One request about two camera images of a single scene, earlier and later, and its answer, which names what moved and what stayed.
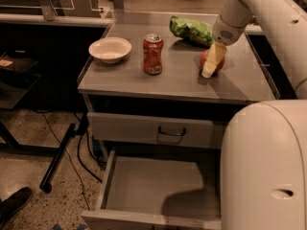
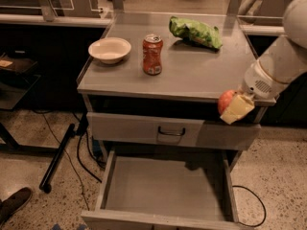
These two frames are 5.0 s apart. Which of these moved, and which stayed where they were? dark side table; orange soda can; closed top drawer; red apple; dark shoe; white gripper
Moved: white gripper; red apple
Stayed: closed top drawer; dark shoe; dark side table; orange soda can
